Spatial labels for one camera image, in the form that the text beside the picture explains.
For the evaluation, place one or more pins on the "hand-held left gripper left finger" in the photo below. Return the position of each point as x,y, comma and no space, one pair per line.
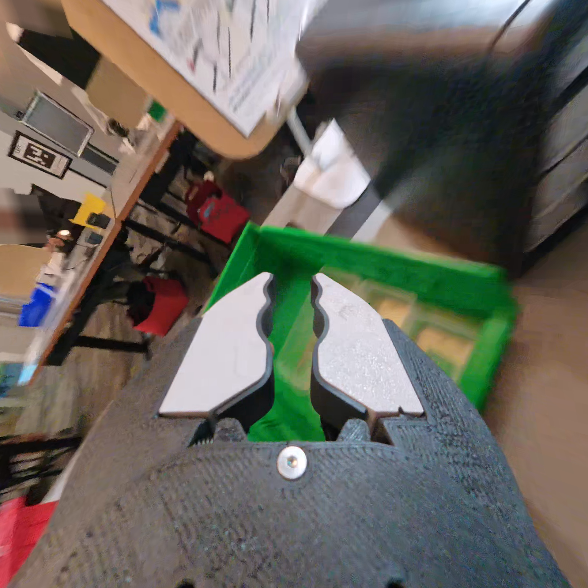
216,363

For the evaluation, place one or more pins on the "green plastic bin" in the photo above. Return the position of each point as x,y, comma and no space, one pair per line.
367,257

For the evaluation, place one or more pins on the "instruction poster on board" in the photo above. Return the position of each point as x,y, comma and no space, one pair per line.
151,78

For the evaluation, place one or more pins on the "red cloth bundle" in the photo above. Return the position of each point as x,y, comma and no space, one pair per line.
160,307

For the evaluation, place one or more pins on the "yellow box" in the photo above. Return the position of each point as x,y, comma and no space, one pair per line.
87,209

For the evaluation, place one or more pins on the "red bag with blue print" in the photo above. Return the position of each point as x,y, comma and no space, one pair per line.
220,216

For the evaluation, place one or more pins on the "grid of clear cabinet drawers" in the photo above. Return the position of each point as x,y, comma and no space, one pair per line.
565,193

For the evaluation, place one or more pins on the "long wooden table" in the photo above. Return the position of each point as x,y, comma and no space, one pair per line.
117,223

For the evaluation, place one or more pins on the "grey framed monitor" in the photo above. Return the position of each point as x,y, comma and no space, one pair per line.
57,124

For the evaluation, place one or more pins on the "black white marker sign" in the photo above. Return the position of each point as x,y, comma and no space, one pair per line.
39,154

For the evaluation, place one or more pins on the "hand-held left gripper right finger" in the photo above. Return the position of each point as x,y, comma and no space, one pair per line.
363,367

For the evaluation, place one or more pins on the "printed instruction sheet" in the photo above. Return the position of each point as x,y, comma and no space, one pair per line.
220,50

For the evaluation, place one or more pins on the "white metal stand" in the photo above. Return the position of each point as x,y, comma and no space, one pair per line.
330,170

